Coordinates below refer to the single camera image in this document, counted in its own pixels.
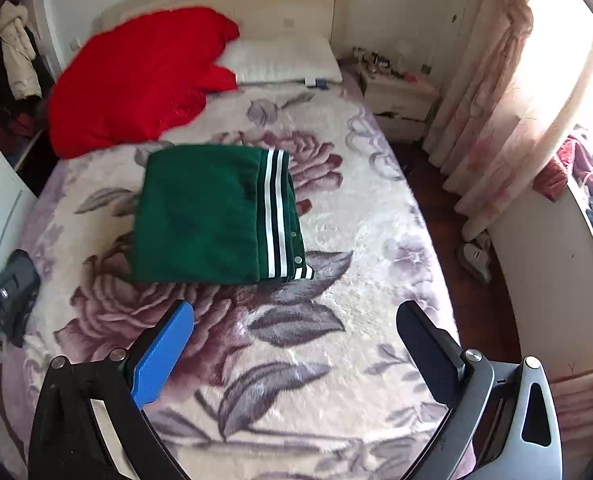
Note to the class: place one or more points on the white nightstand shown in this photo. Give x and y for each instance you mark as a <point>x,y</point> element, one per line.
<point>399,97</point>

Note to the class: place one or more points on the red quilt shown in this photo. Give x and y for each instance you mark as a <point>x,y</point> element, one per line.
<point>136,80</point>

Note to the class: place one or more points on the white slipper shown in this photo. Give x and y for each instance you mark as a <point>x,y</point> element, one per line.
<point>479,245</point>
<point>476,267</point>

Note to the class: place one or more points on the cream bed headboard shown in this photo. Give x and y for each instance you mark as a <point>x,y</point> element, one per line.
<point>276,2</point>

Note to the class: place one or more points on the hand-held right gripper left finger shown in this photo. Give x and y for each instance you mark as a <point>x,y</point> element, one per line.
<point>164,350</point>

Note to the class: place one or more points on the white pillow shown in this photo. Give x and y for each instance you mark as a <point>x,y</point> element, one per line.
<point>281,60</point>

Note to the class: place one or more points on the dark red cloth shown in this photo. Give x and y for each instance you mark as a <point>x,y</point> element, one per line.
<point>571,160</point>

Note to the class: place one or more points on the pink floral curtain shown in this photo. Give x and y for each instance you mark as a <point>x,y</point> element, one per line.
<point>491,100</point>

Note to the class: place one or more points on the green varsity jacket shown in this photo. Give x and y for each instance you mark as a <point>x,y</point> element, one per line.
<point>196,210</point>

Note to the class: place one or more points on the red folded clothes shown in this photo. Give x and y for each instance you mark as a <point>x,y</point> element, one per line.
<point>19,122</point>

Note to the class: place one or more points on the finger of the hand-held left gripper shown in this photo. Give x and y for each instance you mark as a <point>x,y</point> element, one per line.
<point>21,280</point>

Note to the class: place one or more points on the dark hanging clothes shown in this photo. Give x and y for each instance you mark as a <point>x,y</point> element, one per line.
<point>41,65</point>

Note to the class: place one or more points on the pink folded fabric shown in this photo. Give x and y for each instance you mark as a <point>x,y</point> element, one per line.
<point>584,410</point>

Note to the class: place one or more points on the beige hanging coat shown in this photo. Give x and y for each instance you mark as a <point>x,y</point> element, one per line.
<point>19,55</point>

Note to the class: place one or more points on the cluster of small bottles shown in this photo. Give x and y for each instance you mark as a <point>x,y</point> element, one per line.
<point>381,62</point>

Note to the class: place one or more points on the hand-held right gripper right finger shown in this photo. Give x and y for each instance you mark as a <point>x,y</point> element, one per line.
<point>426,355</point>

